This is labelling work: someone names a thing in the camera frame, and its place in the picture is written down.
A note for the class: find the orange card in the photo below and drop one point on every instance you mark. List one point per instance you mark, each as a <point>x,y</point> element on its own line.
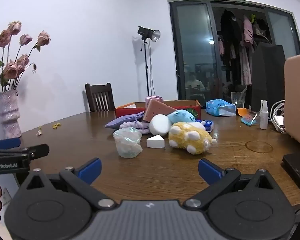
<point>242,111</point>

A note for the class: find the pink ribbed ceramic vase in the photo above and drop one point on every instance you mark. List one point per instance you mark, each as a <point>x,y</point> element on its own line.
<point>8,115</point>

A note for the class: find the studio light on stand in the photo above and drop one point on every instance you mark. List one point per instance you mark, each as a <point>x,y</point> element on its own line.
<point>147,36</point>

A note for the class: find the sliding glass door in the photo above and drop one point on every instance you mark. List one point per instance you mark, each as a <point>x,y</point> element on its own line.
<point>195,50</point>

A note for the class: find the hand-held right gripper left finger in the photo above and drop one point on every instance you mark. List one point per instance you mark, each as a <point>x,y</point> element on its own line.
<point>91,170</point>

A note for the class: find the tan box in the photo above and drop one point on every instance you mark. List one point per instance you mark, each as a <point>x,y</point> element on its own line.
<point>298,97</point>

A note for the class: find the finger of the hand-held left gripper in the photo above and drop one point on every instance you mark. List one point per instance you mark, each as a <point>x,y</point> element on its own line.
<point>38,151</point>
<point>7,143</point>

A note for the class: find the row of hanging clothes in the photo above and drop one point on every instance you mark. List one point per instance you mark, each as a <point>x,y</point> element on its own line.
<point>233,40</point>

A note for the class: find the clear plastic bag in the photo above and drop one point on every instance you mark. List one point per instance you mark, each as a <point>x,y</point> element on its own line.
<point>127,143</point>

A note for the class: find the light blue wet wipes pack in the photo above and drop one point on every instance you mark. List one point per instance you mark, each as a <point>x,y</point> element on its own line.
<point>218,106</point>

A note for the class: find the dried pink roses bunch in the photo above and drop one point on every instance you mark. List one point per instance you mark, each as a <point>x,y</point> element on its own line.
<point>13,66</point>

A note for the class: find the purple towel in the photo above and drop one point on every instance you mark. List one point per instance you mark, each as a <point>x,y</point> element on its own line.
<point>136,127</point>

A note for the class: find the red cardboard box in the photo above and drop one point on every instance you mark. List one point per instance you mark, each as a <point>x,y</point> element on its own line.
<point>190,106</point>

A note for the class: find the clear glass cup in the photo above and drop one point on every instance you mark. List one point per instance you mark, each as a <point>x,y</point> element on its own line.
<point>238,99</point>

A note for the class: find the pink rectangular sponge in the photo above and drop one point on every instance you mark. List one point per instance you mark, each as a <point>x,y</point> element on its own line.
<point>158,110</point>

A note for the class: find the blue plush toy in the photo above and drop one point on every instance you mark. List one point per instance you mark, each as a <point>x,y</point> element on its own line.
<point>181,117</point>

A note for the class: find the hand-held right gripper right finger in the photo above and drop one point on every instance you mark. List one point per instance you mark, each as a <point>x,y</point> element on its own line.
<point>209,171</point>

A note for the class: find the dark wooden chair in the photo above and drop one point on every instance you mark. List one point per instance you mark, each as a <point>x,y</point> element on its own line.
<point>100,100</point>

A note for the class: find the white wall outlet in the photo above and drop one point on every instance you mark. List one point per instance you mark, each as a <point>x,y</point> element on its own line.
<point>6,196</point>

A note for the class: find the blue tissue packet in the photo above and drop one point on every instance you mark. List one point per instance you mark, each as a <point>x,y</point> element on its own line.
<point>207,126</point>

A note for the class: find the black monitor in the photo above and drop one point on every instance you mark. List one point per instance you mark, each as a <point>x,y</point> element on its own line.
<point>268,75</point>

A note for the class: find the fallen dried petal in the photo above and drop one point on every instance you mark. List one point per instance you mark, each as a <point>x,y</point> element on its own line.
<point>39,132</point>

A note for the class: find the white wedge sponge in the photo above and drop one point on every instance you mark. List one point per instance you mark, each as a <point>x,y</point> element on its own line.
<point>156,142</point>

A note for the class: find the yellow plush toy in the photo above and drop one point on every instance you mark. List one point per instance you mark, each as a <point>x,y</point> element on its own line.
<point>190,136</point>

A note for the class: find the yellow crumbs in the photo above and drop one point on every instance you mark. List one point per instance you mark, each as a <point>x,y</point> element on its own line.
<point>56,125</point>

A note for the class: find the lavender fabric pouch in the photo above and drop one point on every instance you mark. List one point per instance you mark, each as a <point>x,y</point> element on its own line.
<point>126,121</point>

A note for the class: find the purple satin pouch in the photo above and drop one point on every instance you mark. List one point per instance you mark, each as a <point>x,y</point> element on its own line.
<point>152,99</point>

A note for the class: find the teal snack packet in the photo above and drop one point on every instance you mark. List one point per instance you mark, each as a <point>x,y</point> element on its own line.
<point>248,119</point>

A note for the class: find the white cylinder sponge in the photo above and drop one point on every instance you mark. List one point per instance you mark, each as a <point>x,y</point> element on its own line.
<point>159,125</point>

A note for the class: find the black flat device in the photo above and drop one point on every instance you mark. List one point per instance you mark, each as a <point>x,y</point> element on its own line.
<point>297,170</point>

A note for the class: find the white spray bottle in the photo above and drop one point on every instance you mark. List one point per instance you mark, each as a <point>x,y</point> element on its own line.
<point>264,116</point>

